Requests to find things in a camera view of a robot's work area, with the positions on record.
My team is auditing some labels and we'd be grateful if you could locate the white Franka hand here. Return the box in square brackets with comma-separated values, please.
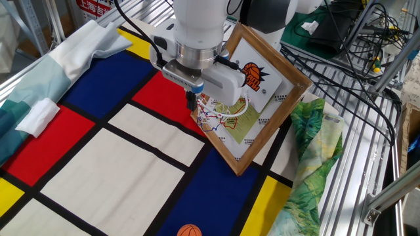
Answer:
[150, 44, 247, 113]

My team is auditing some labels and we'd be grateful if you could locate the small orange basketball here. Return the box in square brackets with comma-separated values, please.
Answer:
[177, 224, 203, 236]

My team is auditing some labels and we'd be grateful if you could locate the white backboard with basketball logo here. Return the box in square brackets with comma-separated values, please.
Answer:
[226, 37, 284, 114]

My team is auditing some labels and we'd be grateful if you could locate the white hoop with net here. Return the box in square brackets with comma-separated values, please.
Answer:
[196, 90, 251, 132]

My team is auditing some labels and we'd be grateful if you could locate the colour block tablecloth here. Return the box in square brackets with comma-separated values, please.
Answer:
[0, 18, 296, 236]

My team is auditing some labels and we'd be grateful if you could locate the green mat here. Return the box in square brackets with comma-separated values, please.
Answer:
[281, 6, 362, 60]

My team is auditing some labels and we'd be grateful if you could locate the red white sign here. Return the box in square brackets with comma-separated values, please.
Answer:
[75, 0, 114, 22]

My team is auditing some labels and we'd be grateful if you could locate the white crumpled paper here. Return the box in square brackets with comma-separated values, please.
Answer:
[301, 20, 320, 35]

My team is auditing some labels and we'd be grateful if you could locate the green floral cloth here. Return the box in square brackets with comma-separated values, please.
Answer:
[267, 98, 345, 236]

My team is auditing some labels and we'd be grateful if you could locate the pale blue teal cloth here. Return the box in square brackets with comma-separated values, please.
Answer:
[0, 20, 133, 168]

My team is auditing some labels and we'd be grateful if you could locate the white folded tissue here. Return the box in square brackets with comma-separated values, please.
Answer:
[14, 97, 61, 138]

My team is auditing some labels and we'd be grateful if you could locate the black pouch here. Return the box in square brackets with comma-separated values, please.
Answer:
[306, 3, 362, 55]

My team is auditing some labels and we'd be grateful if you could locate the grey perforated metal upright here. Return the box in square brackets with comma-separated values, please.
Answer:
[12, 0, 50, 56]

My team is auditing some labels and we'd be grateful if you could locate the aluminium strut beam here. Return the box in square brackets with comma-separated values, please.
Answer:
[370, 35, 420, 94]

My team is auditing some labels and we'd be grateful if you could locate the cardboard box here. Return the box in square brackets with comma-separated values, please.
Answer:
[398, 102, 420, 178]

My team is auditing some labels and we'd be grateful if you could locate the beige patterned cloth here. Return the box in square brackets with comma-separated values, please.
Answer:
[400, 54, 420, 109]

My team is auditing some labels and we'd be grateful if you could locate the blue plastic item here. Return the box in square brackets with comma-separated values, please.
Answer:
[408, 134, 420, 157]

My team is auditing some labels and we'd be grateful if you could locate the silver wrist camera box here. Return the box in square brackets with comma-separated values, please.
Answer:
[161, 60, 205, 95]

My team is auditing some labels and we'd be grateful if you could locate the black camera cable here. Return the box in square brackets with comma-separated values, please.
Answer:
[113, 0, 168, 69]

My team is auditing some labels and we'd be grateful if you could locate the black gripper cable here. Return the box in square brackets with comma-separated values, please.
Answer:
[215, 54, 244, 72]

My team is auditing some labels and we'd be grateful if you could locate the wooden picture frame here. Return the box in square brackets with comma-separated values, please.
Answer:
[190, 22, 313, 177]

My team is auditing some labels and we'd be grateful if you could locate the black table cable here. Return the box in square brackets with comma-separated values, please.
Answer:
[280, 42, 403, 147]

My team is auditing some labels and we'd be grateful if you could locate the aluminium beam with bracket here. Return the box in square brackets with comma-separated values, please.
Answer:
[360, 170, 420, 227]

